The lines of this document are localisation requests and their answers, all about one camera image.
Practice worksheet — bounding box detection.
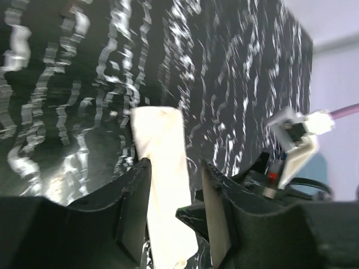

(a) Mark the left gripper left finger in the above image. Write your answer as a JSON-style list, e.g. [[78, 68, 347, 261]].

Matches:
[[1, 158, 151, 268]]

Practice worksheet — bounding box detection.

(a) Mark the white cloth napkin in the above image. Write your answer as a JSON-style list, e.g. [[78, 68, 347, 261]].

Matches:
[[130, 106, 198, 268]]

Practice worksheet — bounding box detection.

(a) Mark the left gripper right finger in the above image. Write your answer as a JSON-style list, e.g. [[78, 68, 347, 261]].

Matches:
[[202, 161, 358, 268]]

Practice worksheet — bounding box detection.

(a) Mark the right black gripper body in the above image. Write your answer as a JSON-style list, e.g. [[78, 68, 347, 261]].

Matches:
[[176, 151, 333, 243]]

